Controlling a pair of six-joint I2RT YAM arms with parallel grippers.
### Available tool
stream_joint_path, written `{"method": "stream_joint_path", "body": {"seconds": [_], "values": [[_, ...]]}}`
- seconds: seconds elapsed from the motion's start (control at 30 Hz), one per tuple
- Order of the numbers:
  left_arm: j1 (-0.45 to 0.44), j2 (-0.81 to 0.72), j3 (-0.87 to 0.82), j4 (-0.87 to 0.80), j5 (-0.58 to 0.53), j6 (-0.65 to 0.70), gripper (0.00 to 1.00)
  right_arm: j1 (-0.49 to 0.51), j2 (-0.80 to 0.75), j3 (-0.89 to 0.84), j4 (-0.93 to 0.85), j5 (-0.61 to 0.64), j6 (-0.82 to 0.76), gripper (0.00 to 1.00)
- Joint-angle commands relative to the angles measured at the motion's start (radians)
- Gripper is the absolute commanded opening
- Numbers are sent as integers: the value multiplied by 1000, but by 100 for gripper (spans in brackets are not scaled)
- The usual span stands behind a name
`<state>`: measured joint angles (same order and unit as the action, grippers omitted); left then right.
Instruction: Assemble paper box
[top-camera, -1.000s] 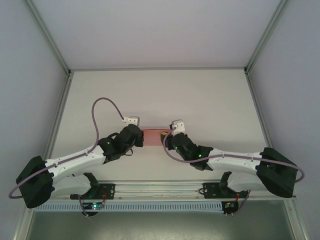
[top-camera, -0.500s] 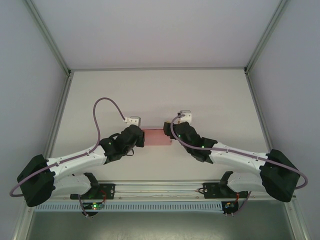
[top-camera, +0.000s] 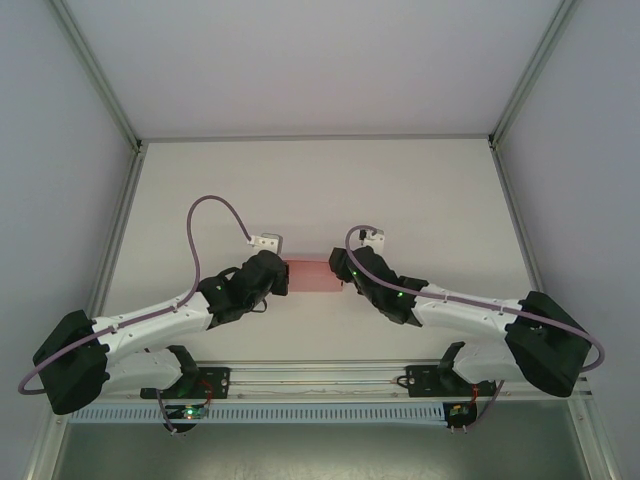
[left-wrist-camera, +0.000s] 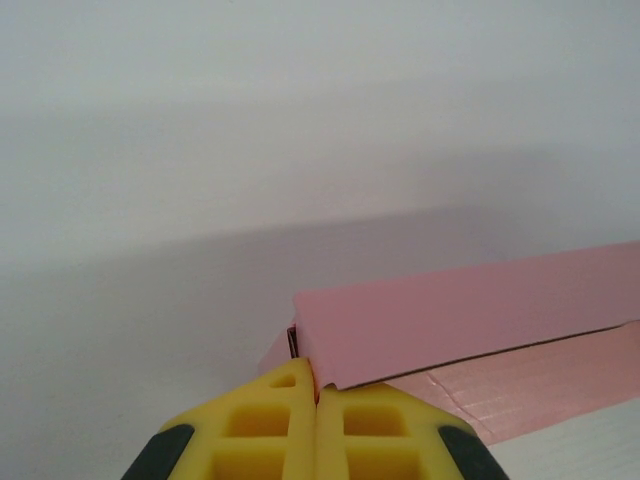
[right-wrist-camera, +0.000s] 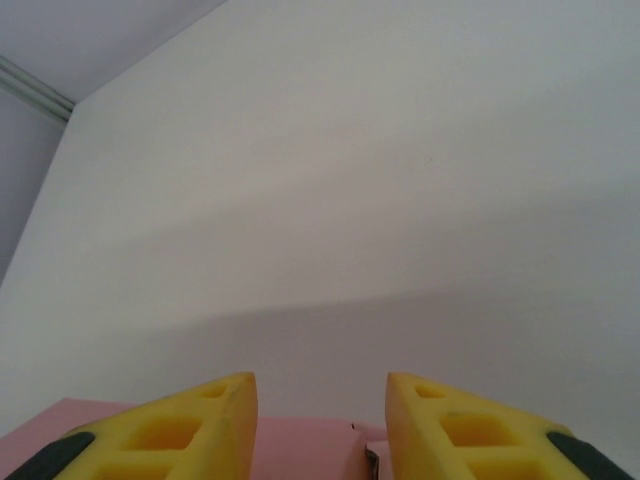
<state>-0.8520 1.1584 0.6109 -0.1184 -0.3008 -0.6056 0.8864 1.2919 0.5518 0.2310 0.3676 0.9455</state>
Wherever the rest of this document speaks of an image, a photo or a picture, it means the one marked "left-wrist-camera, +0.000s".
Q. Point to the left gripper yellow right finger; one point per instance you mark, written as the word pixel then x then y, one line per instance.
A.
pixel 330 435

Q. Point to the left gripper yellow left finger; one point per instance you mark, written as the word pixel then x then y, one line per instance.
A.
pixel 300 430

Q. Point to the pink paper box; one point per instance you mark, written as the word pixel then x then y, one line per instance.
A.
pixel 450 325

